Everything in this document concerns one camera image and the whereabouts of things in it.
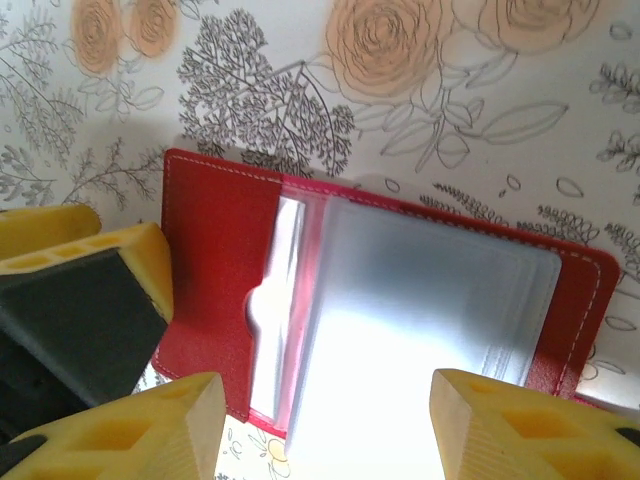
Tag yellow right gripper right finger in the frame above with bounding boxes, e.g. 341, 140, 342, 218
431, 368, 640, 480

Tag floral print table cover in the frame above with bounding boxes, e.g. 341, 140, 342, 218
0, 0, 640, 480

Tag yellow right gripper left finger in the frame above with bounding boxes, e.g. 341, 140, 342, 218
0, 372, 226, 480

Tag red leather card holder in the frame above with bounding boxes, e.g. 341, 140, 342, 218
149, 147, 624, 480

